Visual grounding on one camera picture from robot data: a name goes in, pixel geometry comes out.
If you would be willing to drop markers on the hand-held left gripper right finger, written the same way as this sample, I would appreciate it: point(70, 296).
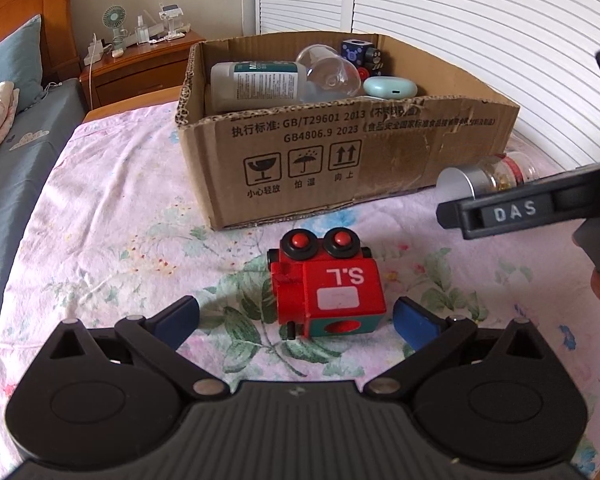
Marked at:
point(415, 325)

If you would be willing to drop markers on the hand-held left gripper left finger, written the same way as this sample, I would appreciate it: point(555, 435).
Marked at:
point(180, 317)

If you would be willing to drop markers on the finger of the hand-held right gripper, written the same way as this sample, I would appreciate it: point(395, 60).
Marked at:
point(515, 209)

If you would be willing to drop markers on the silver round tin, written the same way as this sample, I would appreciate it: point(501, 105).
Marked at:
point(460, 180)

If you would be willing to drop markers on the red toy train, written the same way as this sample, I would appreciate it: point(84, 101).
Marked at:
point(330, 285)

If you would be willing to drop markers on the brown cardboard box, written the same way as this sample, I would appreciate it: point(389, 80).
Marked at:
point(380, 160)

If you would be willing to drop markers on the teal oval case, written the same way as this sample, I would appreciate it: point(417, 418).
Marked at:
point(390, 87)

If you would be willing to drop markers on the clear plastic jar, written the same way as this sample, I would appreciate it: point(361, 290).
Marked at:
point(330, 72)

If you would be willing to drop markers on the clear jar of yellow capsules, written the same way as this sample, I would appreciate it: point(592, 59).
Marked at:
point(510, 170)

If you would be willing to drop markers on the pink floral bedsheet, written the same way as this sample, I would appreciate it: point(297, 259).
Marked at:
point(130, 240)

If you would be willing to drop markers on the white louvred door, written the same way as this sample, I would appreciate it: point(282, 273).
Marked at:
point(455, 20)

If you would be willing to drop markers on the grey-blue blanket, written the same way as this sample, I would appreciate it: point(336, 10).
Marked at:
point(20, 200)

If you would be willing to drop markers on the black toy block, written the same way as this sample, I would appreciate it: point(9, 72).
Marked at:
point(377, 60)

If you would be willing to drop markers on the blue toy cube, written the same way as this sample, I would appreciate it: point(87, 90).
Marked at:
point(356, 52)

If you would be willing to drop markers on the white plastic bottle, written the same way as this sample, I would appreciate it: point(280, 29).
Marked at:
point(255, 85)

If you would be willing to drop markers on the wooden nightstand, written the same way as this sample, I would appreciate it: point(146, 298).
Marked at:
point(140, 72)

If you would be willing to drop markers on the white power strip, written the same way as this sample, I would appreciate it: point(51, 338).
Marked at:
point(95, 52)

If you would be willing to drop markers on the small clear bottle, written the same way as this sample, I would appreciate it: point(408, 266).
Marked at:
point(142, 30)

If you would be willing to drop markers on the white phone stand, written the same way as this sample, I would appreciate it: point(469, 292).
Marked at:
point(171, 20)

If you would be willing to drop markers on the blue pillow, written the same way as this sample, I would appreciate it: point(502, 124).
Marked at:
point(10, 70)

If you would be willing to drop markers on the small green desk fan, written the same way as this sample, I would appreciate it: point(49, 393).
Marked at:
point(115, 20)

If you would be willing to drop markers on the wooden headboard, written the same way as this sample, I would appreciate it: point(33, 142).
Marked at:
point(25, 0)

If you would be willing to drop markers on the wooden bed frame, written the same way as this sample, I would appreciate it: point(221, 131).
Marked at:
point(135, 105)

